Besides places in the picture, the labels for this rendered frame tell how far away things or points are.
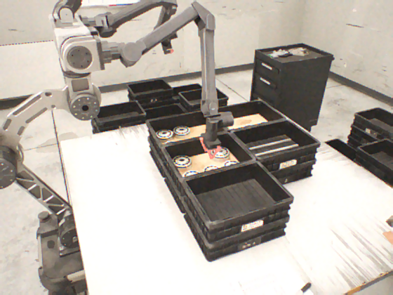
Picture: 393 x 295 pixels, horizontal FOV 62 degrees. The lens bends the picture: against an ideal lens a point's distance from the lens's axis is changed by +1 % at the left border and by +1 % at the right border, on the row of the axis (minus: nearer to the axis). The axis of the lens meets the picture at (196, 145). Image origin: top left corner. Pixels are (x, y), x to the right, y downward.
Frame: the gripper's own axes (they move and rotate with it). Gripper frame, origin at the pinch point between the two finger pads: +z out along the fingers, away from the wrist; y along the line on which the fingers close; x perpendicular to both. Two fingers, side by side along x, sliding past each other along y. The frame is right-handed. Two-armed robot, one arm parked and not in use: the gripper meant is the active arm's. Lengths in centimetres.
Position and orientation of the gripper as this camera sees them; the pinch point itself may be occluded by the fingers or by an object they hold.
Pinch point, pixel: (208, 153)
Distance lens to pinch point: 157.7
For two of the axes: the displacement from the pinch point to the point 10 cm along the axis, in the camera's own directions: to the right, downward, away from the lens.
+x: -9.3, 1.6, -3.3
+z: -0.6, 8.1, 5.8
